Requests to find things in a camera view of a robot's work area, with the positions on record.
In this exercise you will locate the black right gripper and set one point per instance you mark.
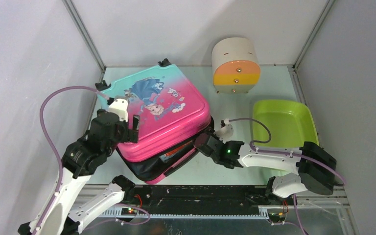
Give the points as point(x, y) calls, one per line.
point(212, 133)

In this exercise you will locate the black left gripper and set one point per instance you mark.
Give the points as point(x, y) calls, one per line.
point(131, 135)

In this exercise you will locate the pink and teal kids suitcase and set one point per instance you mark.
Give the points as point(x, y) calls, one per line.
point(172, 113)

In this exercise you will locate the red white tie-dye garment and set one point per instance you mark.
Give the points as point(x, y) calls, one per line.
point(173, 152)

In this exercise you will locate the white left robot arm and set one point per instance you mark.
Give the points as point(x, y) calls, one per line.
point(78, 165)

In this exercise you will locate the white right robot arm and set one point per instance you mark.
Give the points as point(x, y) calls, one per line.
point(309, 168)

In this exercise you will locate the beige orange round storage box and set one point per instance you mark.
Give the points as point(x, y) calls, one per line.
point(235, 66)

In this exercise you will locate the green plastic bin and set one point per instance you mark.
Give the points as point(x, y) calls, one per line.
point(289, 122)

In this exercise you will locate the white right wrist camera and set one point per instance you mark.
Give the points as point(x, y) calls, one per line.
point(226, 131)

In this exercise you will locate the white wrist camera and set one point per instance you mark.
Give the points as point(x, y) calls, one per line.
point(119, 106)
point(226, 131)

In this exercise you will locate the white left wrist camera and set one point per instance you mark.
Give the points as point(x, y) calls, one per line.
point(119, 106)

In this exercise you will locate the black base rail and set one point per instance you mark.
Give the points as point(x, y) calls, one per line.
point(205, 200)

